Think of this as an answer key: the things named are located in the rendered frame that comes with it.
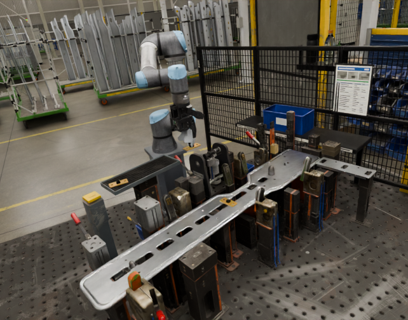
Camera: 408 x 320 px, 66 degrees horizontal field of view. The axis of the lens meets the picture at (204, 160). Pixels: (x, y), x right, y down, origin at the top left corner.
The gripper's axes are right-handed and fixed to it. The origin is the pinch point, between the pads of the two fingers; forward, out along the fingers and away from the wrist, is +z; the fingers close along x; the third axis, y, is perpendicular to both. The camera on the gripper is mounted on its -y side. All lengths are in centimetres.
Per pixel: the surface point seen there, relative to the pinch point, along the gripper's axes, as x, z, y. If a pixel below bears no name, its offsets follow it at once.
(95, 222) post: -10, 23, 49
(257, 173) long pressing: 7.5, 28.0, -35.2
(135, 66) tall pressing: -644, 54, -297
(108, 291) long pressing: 25, 28, 59
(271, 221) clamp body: 38, 31, -11
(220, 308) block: 39, 55, 23
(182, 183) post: -1.9, 18.7, 7.3
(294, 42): -110, -12, -226
